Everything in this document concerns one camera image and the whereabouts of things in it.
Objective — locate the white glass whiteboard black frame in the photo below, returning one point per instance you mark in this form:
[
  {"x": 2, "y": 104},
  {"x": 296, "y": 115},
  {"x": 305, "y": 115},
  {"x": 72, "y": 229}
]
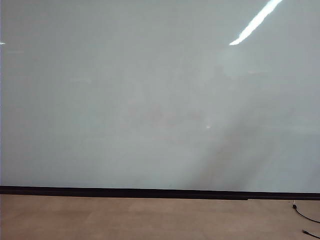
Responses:
[{"x": 125, "y": 100}]

